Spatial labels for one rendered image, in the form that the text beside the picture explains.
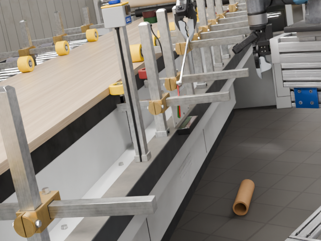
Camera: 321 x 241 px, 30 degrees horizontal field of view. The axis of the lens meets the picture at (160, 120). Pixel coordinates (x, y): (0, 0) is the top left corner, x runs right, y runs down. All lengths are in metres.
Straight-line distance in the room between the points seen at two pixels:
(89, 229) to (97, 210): 0.28
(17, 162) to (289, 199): 2.21
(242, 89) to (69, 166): 3.36
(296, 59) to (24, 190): 1.20
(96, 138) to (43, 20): 5.94
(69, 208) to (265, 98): 3.97
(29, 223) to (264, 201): 2.16
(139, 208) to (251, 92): 3.97
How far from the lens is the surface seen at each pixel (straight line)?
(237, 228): 3.04
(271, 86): 5.14
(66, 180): 1.93
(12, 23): 7.73
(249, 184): 3.36
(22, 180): 1.29
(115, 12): 1.88
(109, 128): 2.28
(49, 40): 4.05
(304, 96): 2.24
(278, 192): 3.39
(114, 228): 1.64
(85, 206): 1.30
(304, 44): 2.14
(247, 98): 5.18
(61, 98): 2.26
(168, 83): 2.40
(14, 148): 1.27
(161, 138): 2.21
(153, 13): 2.39
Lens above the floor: 1.32
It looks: 15 degrees down
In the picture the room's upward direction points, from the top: 10 degrees counter-clockwise
